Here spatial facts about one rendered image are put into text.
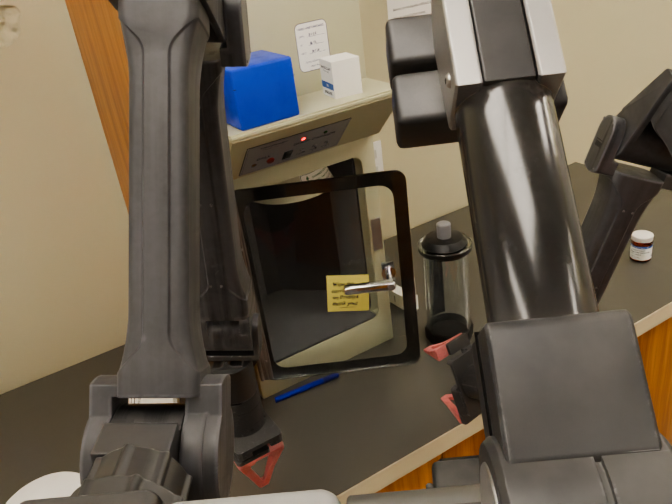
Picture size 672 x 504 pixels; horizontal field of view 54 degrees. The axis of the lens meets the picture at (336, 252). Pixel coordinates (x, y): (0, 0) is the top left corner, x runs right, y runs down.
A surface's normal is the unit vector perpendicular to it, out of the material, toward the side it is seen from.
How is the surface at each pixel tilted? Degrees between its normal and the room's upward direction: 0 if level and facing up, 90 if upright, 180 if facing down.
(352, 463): 0
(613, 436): 44
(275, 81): 90
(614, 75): 90
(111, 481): 0
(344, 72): 90
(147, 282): 61
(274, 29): 90
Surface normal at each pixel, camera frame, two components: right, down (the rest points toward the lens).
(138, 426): -0.01, -0.88
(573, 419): -0.09, -0.30
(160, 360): 0.00, -0.04
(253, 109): 0.52, 0.34
